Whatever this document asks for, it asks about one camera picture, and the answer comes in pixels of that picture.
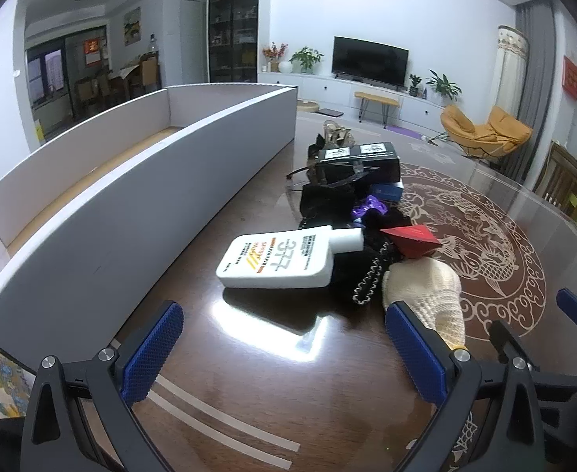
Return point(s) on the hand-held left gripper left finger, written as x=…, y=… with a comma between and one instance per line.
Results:
x=153, y=349

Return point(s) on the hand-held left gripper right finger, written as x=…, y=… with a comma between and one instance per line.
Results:
x=416, y=359

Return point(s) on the cream knitted glove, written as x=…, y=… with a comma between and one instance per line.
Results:
x=421, y=290

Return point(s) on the long white cardboard box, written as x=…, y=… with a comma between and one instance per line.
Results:
x=121, y=236

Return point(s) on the white lotion bottle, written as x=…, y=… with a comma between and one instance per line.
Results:
x=278, y=260

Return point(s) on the purple toy figure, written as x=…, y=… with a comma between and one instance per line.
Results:
x=367, y=205

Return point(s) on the brown patterned desktop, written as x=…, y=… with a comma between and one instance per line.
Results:
x=278, y=354

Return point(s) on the red paper packet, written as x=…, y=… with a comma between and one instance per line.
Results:
x=411, y=241

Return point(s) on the black fuzzy cloth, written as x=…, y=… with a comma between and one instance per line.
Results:
x=382, y=246

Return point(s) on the wooden chair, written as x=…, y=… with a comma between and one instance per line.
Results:
x=569, y=177

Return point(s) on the small blue box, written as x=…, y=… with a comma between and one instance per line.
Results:
x=387, y=191

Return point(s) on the black cloth pouch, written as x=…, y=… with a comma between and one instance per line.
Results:
x=328, y=206

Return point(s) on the dark safety glasses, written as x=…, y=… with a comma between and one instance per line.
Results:
x=337, y=182

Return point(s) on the orange lounge chair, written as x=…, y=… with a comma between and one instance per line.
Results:
x=495, y=125

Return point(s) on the black box with stickers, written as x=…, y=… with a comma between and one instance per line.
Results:
x=362, y=162

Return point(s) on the grey curtain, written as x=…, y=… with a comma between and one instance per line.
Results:
x=537, y=83

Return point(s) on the purple floor mat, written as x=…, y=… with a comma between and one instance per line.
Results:
x=404, y=132

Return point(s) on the white standing air conditioner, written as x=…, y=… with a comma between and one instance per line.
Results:
x=512, y=69

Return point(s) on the large leafy potted plant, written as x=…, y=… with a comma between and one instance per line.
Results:
x=443, y=86

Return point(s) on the wooden bench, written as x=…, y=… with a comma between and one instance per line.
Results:
x=377, y=98

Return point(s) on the small potted plant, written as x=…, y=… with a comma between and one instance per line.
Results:
x=415, y=83

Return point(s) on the white television cabinet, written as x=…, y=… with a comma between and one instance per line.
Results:
x=318, y=91

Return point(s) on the black television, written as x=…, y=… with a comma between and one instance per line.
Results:
x=369, y=61

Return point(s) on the flowers in white vase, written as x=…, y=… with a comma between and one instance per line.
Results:
x=278, y=56

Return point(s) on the green potted plant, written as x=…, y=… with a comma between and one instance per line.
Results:
x=307, y=59

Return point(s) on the dark glass display cabinet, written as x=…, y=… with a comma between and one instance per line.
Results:
x=234, y=24

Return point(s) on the red wall hanging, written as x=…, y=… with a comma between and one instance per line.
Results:
x=572, y=78

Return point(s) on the framed wall painting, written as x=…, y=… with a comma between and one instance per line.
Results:
x=132, y=27

